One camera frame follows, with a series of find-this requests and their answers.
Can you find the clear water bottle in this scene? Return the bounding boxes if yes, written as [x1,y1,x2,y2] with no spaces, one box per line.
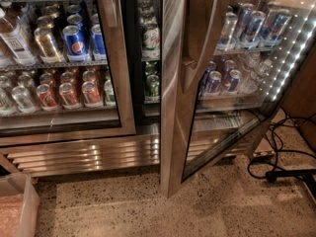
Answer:
[240,59,272,95]

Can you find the red coke can left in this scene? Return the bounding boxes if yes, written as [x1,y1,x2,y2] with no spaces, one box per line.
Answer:
[36,84,60,111]

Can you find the gold soda can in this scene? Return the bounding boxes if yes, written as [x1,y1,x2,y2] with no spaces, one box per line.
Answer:
[34,28,64,63]

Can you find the red coke can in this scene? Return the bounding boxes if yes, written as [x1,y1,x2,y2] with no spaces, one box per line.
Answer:
[36,84,60,111]
[82,81,103,107]
[59,83,82,110]

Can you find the silver diet coke can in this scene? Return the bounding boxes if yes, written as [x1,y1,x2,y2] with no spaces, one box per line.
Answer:
[12,86,38,113]

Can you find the red coke can middle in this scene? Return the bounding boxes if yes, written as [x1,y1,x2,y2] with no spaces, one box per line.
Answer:
[59,83,82,110]

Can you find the blue pepsi can front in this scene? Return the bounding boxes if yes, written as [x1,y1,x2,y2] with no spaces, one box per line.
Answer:
[62,25,89,61]

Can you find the silver blue energy can right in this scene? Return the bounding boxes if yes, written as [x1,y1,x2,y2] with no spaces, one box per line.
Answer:
[259,9,292,47]

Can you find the iced tea bottle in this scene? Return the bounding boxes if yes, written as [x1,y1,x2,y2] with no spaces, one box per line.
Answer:
[0,9,38,66]

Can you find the silver blue energy can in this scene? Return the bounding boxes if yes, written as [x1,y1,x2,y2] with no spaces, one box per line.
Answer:
[259,9,292,47]
[216,12,238,50]

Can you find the red coke can right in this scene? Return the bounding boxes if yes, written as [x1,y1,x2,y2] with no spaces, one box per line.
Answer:
[82,81,103,107]

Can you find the black power cable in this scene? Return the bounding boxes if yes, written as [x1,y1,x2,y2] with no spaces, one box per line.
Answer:
[247,109,316,184]

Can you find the stainless steel fridge base grille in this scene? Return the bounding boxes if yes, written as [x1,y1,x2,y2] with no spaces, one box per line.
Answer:
[1,124,257,177]

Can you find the fridge glass door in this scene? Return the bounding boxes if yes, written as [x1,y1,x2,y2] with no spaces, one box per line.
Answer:
[161,0,316,197]
[0,0,135,148]

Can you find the translucent plastic bin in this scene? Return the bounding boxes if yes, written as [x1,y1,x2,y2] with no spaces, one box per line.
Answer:
[0,173,40,237]

